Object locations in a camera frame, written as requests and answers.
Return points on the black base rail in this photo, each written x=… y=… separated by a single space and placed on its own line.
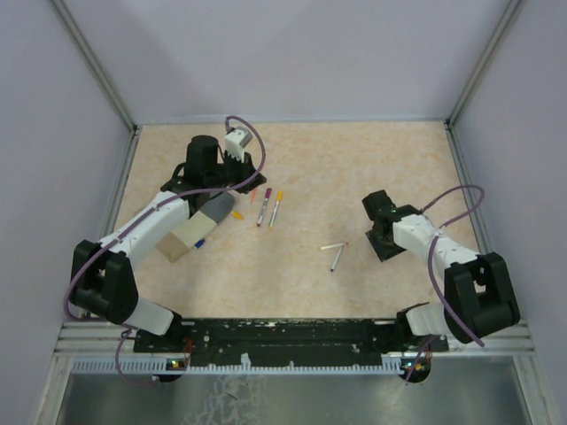
x=282 y=342

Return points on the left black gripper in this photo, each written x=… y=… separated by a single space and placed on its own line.
x=246 y=170

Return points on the white pen yellow end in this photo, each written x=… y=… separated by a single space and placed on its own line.
x=279 y=198

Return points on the white pen blue end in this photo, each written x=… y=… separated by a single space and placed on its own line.
x=337 y=258

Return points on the folded grey beige cloth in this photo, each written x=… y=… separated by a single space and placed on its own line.
x=187 y=236

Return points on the orange pen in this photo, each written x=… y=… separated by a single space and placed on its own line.
x=253 y=195

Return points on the white pen dark tip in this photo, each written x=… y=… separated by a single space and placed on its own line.
x=332 y=246

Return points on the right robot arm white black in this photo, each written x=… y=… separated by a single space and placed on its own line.
x=475 y=292

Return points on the aluminium frame rail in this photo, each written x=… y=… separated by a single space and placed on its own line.
x=76 y=338

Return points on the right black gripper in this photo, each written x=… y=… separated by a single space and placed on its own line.
x=383 y=252

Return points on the magenta marker pen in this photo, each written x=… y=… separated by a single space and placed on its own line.
x=264 y=207

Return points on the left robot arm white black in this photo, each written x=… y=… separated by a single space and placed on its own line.
x=187 y=208

